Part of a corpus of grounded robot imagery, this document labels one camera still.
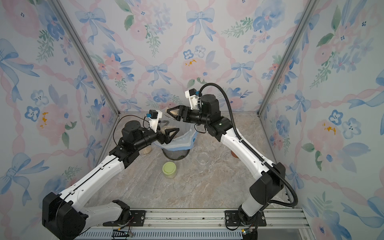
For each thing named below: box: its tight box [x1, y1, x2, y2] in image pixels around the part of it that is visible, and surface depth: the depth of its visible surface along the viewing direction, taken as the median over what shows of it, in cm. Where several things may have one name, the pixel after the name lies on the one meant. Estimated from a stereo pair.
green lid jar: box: [162, 161, 177, 179], surface depth 85 cm
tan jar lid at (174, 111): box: [166, 106, 179, 118], surface depth 64 cm
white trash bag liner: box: [153, 120, 198, 151], surface depth 75 cm
